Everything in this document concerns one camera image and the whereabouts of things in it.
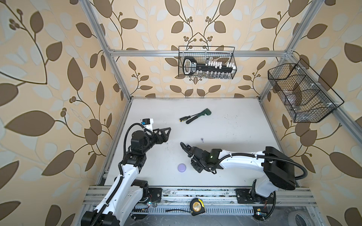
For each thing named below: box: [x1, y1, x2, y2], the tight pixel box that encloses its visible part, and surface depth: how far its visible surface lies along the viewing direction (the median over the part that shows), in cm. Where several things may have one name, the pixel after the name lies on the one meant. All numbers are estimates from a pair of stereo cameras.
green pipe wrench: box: [185, 107, 212, 124], surface depth 111 cm
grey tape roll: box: [287, 210, 313, 226], surface depth 68 cm
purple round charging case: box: [177, 163, 187, 173], surface depth 85 cm
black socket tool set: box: [182, 56, 235, 79], surface depth 86 cm
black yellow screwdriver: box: [179, 113, 200, 122], surface depth 107 cm
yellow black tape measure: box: [189, 197, 206, 217], surface depth 70 cm
